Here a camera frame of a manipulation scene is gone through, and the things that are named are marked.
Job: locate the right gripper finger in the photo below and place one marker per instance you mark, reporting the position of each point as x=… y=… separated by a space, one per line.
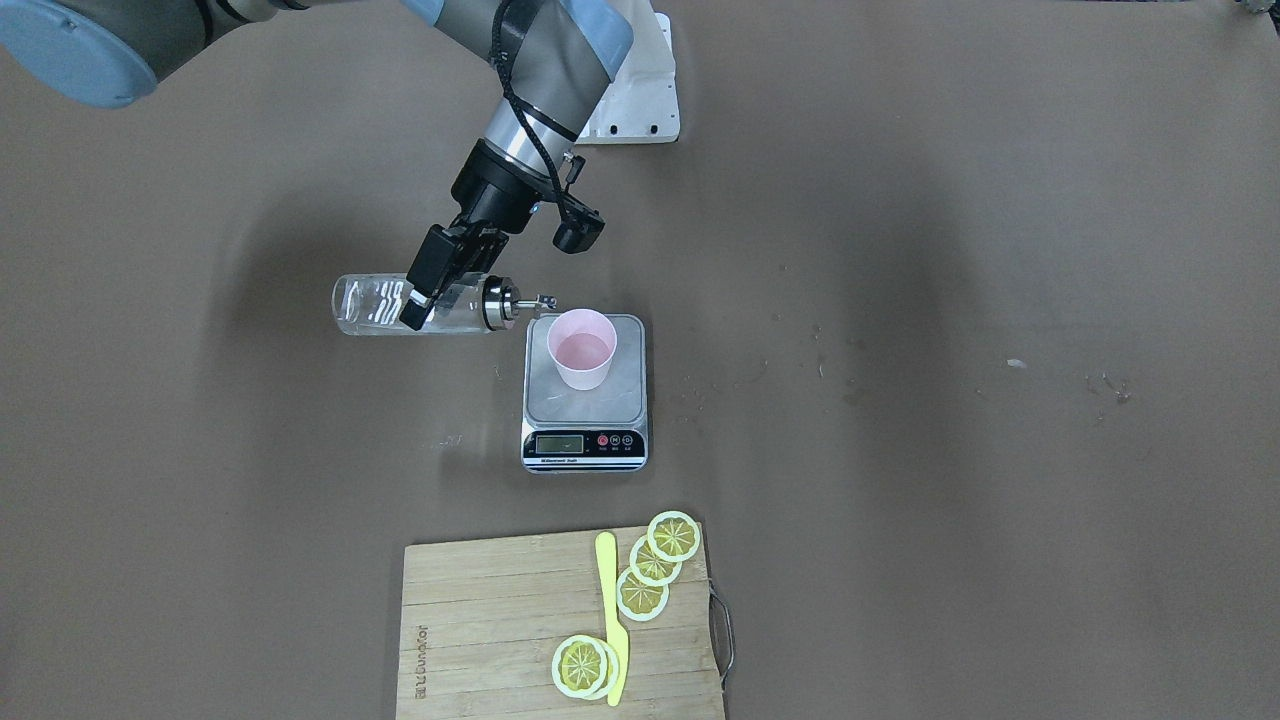
x=481 y=249
x=445 y=255

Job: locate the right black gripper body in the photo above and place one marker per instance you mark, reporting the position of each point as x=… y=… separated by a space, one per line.
x=491 y=193

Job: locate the glass sauce bottle metal spout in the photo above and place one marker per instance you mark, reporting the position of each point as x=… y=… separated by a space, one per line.
x=388 y=305

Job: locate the pink plastic cup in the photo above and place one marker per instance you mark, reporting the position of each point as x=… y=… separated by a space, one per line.
x=581 y=343

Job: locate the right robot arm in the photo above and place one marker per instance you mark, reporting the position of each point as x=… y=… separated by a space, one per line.
x=554 y=62

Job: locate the digital kitchen scale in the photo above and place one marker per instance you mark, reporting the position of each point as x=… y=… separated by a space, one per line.
x=599 y=430

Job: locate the lemon slice top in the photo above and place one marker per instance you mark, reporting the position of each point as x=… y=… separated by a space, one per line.
x=673 y=536

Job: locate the bamboo cutting board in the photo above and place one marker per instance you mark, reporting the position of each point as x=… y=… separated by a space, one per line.
x=480 y=622

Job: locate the yellow plastic knife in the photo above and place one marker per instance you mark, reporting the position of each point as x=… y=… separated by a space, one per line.
x=606 y=555

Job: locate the lemon slice front pair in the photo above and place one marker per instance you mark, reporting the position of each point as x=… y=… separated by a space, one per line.
x=585 y=668

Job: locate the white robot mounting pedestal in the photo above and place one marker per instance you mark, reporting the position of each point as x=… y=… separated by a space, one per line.
x=641 y=105

